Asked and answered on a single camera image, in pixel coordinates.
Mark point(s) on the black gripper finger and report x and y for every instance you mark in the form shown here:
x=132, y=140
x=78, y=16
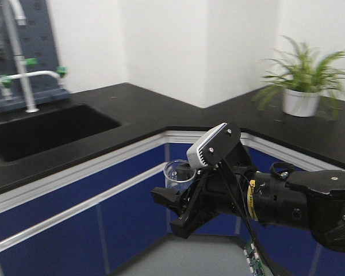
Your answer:
x=174, y=200
x=194, y=217

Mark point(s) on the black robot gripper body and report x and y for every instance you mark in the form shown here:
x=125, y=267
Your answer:
x=223, y=184

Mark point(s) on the small clear glass beaker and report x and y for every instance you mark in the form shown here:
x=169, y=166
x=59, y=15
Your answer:
x=178, y=175

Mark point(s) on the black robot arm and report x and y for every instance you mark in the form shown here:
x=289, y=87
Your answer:
x=313, y=201

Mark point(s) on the green circuit board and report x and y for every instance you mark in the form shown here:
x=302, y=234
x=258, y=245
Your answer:
x=256, y=264

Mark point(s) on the white plant pot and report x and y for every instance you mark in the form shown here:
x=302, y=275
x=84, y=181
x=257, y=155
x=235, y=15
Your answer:
x=300, y=104

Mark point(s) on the green potted plant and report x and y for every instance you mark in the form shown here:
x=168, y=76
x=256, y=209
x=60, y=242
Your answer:
x=302, y=70

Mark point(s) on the black lab sink basin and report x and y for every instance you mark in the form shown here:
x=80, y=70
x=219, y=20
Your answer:
x=28, y=136

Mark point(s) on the grey blue pegboard rack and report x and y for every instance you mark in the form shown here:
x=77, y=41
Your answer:
x=43, y=57

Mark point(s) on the white lab faucet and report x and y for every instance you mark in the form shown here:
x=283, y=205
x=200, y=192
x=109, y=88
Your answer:
x=20, y=66

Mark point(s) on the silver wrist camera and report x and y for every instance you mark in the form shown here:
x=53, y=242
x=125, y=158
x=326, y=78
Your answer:
x=214, y=145

